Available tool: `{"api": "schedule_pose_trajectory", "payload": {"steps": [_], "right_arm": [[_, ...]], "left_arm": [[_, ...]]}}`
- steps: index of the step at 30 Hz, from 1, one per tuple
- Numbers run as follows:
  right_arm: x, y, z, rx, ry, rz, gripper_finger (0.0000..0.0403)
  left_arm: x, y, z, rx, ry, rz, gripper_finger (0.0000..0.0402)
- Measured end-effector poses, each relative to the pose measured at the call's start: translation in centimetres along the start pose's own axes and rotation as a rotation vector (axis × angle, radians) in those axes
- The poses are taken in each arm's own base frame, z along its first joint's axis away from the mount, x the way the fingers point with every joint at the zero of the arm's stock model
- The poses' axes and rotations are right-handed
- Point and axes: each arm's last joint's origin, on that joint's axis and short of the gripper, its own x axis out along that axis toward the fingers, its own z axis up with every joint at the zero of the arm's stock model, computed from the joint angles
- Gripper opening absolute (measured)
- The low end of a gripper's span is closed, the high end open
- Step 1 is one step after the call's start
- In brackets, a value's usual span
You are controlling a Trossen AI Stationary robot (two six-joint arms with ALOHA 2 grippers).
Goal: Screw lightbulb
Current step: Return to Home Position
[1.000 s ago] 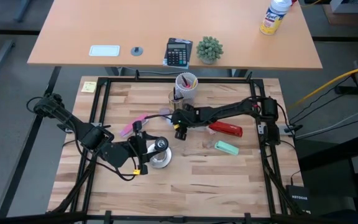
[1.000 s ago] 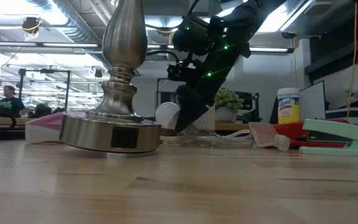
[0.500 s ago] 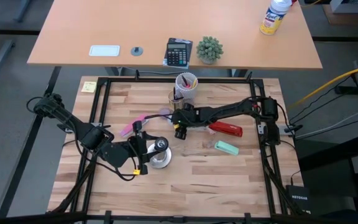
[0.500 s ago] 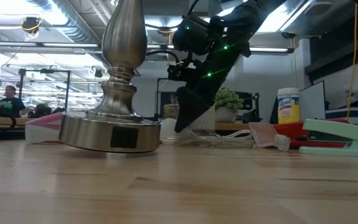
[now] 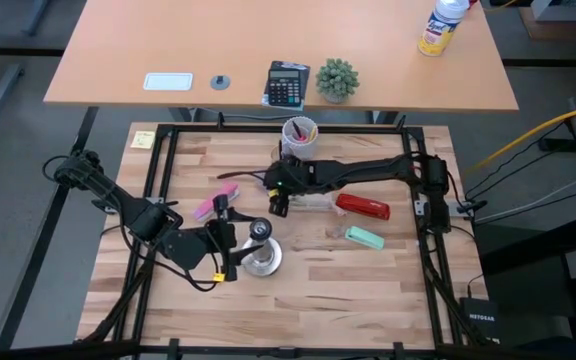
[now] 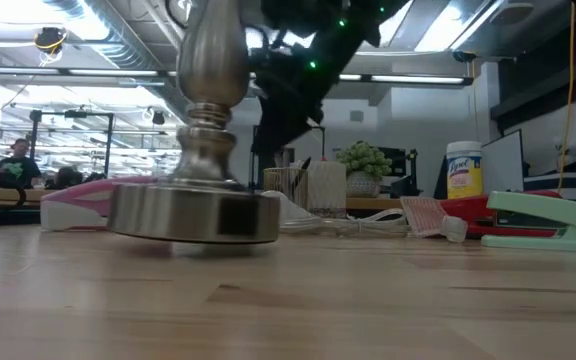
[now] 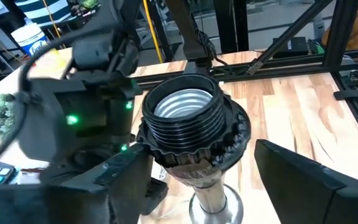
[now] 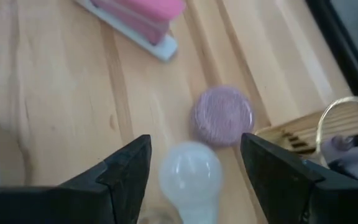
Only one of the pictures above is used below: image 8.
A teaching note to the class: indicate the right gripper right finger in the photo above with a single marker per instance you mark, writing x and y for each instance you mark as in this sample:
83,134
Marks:
291,186

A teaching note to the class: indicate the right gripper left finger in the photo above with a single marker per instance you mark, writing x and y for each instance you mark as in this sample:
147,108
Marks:
104,193

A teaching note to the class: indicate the white lightbulb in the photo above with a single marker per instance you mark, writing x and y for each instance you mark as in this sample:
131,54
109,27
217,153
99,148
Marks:
191,177

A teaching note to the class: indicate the pink stapler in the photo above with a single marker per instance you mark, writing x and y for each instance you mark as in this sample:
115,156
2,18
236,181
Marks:
148,18

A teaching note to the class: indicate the black metal table frame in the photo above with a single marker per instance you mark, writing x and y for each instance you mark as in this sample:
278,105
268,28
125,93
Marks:
343,46

